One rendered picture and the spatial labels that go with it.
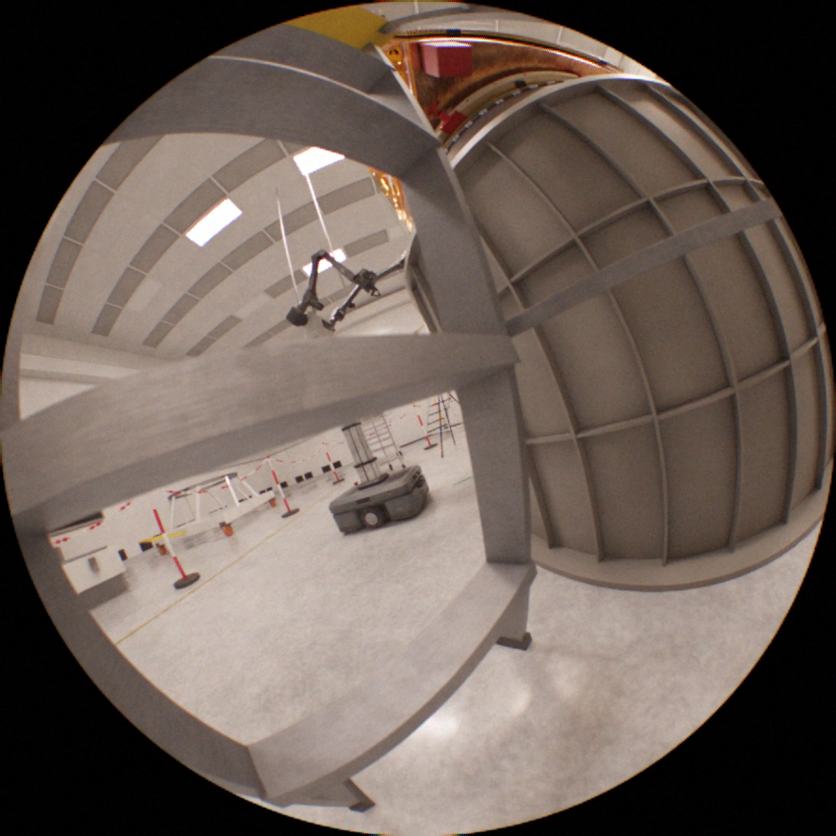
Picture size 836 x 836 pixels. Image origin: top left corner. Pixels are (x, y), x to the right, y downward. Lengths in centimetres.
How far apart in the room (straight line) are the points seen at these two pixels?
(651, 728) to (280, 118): 90
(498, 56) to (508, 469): 149
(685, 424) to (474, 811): 76
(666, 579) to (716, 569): 14
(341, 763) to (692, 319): 76
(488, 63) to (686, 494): 158
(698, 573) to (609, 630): 24
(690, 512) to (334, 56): 112
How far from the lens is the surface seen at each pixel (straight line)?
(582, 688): 60
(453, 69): 119
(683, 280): 59
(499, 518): 36
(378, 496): 166
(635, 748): 57
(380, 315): 939
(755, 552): 79
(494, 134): 78
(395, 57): 139
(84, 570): 362
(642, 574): 74
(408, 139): 38
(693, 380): 58
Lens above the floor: 56
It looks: 1 degrees up
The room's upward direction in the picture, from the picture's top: 22 degrees counter-clockwise
